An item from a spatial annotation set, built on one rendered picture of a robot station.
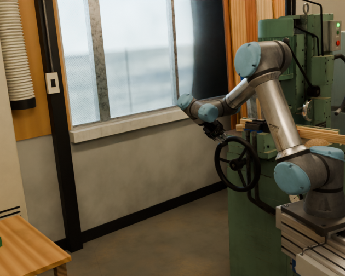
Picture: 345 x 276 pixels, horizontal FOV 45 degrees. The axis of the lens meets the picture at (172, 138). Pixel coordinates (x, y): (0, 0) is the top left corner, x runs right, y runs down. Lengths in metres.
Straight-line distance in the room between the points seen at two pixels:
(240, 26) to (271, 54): 2.32
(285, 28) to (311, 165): 0.97
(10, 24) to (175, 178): 1.84
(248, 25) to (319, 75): 1.65
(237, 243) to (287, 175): 1.21
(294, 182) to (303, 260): 0.26
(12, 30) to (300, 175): 1.85
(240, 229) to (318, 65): 1.00
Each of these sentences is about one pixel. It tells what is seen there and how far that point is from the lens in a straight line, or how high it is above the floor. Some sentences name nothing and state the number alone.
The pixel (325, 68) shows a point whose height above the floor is 1.24.
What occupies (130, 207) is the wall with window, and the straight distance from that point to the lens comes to 3.40.
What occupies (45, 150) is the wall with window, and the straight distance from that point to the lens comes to 2.95.
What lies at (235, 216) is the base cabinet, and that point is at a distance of 2.49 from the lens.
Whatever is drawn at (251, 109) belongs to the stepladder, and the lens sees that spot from 3.16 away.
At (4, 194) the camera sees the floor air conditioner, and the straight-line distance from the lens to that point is 2.59.
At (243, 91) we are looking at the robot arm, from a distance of 1.72.
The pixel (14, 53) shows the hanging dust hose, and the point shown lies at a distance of 2.63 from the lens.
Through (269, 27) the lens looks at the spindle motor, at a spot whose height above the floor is 1.46.
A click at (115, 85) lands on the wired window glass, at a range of 3.22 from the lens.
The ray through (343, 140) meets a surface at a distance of 2.16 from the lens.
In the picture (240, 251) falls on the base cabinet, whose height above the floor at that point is 0.21.
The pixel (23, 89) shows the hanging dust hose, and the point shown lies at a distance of 2.65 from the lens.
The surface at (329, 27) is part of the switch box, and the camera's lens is 2.45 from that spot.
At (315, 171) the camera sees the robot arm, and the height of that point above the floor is 1.00.
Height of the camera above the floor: 1.46
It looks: 14 degrees down
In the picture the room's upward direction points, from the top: 4 degrees counter-clockwise
